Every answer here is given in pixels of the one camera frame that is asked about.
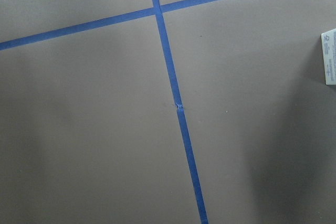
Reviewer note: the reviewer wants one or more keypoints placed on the blue white milk carton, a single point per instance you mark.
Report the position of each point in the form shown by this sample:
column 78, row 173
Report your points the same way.
column 328, row 50

